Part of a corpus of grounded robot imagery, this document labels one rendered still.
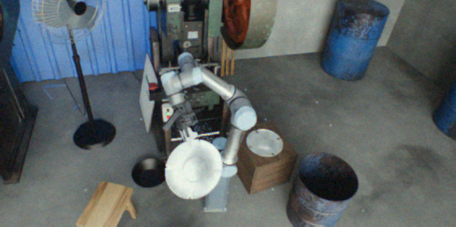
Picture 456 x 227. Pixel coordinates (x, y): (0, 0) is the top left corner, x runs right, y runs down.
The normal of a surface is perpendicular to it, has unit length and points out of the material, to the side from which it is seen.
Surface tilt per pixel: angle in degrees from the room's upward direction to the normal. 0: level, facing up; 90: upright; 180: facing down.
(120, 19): 90
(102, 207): 0
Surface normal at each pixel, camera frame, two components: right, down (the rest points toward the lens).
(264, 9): 0.29, 0.51
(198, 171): 0.41, 0.05
